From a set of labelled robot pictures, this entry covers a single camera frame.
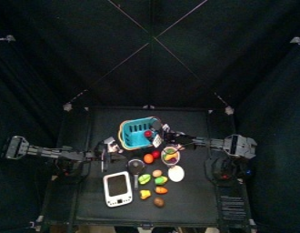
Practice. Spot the orange toy fruit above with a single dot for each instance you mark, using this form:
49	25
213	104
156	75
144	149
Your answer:
148	158

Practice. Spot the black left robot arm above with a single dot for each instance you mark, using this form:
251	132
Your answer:
47	151

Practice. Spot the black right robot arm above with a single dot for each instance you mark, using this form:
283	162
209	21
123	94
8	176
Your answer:
220	145

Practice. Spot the red toy ball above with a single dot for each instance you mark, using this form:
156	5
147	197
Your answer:
148	133

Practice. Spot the grey white toy object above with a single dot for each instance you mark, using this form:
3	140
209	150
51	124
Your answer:
111	142

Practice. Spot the blue toy basket orange rim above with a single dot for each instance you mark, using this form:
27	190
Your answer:
133	135

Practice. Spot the small bowl with toy fruit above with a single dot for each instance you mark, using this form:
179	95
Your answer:
171	156

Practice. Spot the green yellow toy fruit half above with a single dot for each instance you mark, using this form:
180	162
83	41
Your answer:
144	179

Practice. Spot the light brown toy egg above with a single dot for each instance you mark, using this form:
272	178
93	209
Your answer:
157	173

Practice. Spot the white oval toy plate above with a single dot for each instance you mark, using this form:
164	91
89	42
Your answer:
176	173

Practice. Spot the green toy pepper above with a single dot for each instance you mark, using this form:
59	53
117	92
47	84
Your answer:
160	180

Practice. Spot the yellow toy pepper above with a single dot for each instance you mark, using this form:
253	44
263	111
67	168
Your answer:
145	194

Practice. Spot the orange toy carrot piece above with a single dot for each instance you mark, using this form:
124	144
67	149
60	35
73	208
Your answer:
160	190

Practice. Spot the brown toy potato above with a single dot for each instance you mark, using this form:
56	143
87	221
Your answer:
159	201

